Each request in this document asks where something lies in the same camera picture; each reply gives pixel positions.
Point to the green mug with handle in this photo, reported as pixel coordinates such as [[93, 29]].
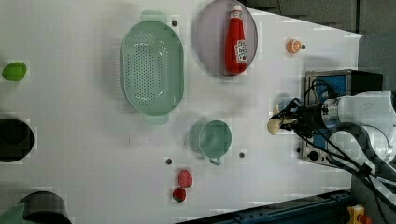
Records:
[[211, 138]]

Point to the green toy pepper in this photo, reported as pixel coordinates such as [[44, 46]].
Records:
[[14, 71]]

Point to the black and silver toaster oven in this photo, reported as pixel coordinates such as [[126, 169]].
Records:
[[321, 86]]

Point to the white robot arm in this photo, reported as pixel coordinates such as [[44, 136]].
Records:
[[355, 133]]

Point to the blue metal frame rail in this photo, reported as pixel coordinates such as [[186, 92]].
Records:
[[327, 208]]

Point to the peeled yellow toy banana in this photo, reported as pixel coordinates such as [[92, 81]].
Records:
[[275, 122]]

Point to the green oval colander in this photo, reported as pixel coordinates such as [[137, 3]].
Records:
[[152, 64]]

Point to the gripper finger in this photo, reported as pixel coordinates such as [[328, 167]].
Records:
[[286, 111], [289, 125]]

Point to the grey round plate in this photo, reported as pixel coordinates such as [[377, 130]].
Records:
[[211, 31]]

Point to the dark grey pot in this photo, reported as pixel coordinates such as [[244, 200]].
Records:
[[44, 207]]

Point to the red strawberry toy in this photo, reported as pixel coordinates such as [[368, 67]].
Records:
[[179, 195]]

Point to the light blue cup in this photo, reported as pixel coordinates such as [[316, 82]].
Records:
[[289, 106]]

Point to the orange slice toy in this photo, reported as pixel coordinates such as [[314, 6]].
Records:
[[294, 46]]

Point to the light green cloth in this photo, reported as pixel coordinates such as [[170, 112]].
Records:
[[13, 215]]

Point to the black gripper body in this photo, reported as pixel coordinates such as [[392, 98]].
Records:
[[309, 120]]

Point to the pink strawberry toy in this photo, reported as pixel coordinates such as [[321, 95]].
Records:
[[185, 179]]

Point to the red ketchup bottle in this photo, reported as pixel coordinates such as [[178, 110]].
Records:
[[236, 51]]

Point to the black round bowl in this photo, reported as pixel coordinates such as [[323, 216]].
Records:
[[16, 140]]

